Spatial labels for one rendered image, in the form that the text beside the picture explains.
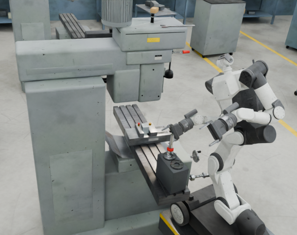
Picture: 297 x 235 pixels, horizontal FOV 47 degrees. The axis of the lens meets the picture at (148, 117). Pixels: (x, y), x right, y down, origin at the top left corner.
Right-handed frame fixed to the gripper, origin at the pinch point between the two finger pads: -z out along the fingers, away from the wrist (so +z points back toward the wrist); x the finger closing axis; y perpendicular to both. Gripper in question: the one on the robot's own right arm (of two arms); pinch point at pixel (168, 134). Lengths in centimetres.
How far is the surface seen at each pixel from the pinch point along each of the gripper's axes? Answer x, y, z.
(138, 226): -74, -55, -46
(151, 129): 0.1, -37.1, -1.1
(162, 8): 104, -435, 219
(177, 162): -15.2, 14.7, -6.9
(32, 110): 58, -2, -71
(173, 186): -27.4, 16.0, -17.1
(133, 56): 59, -2, 3
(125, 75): 50, -8, -7
